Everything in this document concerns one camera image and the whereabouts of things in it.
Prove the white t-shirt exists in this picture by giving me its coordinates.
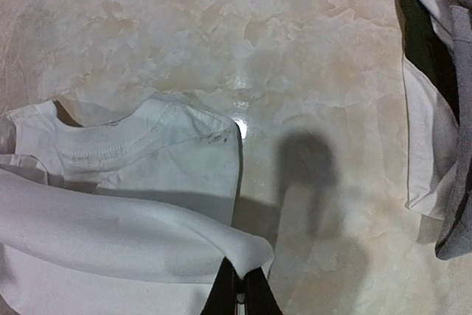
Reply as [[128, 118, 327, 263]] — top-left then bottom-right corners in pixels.
[[1, 96, 274, 314]]

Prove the folded grey towel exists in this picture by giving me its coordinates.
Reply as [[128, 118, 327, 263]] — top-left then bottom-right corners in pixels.
[[429, 0, 472, 261]]

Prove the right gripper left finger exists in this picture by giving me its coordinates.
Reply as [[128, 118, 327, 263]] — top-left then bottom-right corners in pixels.
[[201, 258, 240, 315]]

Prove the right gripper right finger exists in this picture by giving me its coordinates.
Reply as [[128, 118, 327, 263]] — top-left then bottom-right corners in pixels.
[[243, 268, 282, 315]]

